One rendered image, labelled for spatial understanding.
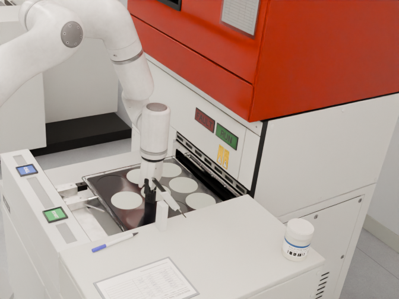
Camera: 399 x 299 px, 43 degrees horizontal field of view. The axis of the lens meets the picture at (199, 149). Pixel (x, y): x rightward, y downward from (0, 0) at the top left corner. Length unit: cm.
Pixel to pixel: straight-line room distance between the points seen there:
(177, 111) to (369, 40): 72
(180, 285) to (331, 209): 91
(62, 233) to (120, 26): 57
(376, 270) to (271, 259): 173
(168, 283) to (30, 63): 61
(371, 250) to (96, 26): 234
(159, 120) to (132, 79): 16
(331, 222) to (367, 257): 109
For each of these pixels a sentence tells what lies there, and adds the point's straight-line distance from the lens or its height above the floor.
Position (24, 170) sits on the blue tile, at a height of 96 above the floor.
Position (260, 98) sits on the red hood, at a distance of 146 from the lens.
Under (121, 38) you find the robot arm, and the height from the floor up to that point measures 146.
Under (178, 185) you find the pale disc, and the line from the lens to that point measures 173.
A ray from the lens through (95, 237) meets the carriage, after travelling 153.
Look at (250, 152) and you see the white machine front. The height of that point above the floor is 111.
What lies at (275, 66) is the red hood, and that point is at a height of 139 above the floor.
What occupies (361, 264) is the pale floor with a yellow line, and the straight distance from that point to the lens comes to 306.
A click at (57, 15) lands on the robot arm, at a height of 154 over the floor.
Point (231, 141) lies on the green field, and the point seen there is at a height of 110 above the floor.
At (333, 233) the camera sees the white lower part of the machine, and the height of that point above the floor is 63.
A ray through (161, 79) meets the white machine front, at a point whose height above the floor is 113.
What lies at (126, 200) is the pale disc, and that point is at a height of 90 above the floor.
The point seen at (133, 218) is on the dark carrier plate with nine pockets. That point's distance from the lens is 157.
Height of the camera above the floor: 184
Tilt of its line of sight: 29 degrees down
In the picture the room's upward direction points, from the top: 7 degrees clockwise
